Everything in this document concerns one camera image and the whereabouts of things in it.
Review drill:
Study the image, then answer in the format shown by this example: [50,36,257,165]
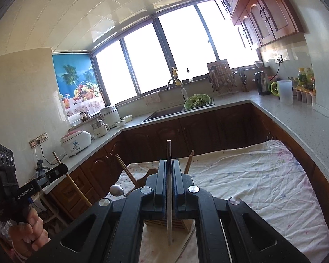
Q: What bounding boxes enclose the wooden utensil holder box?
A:
[125,168,193,233]

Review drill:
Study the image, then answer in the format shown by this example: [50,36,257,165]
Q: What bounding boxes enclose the metal spoon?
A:
[110,184,126,197]

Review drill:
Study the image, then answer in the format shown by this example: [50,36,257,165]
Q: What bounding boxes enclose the wooden chopstick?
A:
[52,151,92,207]

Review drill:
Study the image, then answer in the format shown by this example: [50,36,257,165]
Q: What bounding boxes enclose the bamboo chopstick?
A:
[184,150,195,174]

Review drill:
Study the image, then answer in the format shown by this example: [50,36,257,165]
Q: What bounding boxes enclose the kitchen sink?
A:
[144,97,214,122]

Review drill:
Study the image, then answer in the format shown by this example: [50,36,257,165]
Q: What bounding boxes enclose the kitchen faucet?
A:
[167,77,189,102]

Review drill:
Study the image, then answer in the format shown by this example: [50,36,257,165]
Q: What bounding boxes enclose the person's left hand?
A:
[8,208,50,262]

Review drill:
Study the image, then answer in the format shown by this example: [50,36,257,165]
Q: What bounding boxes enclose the wooden chopstick pair piece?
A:
[116,154,139,188]

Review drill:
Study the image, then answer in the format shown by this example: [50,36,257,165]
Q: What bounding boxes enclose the white floral tablecloth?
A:
[105,139,329,263]

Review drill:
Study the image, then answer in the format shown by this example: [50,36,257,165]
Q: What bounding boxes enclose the green vegetable colander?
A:
[184,94,211,110]

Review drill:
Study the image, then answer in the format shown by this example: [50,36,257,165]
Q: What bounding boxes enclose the white rice cooker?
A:
[60,130,92,157]

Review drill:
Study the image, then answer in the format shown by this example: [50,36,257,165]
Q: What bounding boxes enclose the dark lower cabinets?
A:
[49,102,329,252]

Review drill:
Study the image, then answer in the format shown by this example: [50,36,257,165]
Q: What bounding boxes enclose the white electric pot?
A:
[99,105,120,128]

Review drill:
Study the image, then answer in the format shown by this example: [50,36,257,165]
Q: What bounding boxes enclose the dish drying rack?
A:
[207,59,237,94]

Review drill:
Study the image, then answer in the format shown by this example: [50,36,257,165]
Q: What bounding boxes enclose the black electric kettle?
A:
[254,71,271,96]

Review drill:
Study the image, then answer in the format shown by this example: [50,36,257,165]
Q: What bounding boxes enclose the tropical fruit poster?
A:
[52,53,105,122]

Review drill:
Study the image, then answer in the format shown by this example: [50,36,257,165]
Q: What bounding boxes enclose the white plastic pitcher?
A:
[277,80,293,105]

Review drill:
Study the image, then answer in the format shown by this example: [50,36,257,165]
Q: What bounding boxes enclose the green drink bottles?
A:
[298,67,314,91]

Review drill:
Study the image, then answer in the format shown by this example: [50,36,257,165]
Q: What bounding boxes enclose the wooden upper cabinets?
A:
[214,0,304,48]

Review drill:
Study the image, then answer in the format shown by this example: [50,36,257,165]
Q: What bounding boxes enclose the wall power socket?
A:
[29,132,48,149]

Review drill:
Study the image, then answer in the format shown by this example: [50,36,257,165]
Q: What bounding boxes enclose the window frame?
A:
[92,0,261,105]

